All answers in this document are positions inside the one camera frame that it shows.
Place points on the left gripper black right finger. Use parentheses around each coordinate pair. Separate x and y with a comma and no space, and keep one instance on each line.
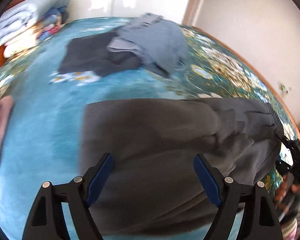
(259,220)

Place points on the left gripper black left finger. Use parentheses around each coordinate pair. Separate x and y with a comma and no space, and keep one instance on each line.
(47,219)

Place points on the grey sweatpants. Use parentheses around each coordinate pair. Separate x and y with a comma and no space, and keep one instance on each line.
(153,188)

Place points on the right hand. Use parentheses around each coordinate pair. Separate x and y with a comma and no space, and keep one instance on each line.
(283,189)

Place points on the teal floral bed cover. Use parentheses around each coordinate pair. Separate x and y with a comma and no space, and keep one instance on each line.
(43,135)

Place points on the dark charcoal fleece garment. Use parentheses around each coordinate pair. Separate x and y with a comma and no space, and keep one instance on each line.
(90,54)

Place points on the light blue-grey garment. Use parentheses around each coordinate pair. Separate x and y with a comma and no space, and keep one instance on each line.
(158,43)

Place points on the light blue folded quilt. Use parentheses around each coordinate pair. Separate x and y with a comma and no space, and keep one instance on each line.
(24,15)

